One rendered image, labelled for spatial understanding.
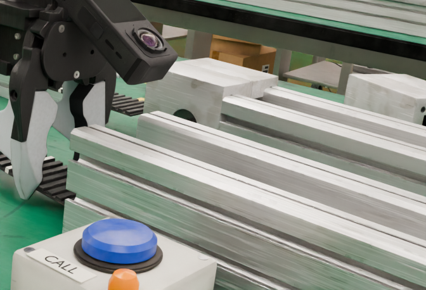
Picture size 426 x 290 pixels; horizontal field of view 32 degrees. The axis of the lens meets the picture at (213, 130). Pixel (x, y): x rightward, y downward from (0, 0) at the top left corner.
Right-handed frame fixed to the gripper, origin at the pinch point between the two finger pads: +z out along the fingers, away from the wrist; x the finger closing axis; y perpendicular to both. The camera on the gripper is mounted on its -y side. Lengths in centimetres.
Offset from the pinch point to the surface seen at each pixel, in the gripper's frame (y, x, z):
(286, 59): 157, -331, 50
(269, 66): 190, -374, 65
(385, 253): -29.3, 5.1, -6.3
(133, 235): -18.4, 13.0, -5.6
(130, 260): -19.3, 14.1, -4.8
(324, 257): -25.6, 4.1, -4.2
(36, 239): -4.4, 6.3, 1.8
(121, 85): 24.7, -35.6, 1.9
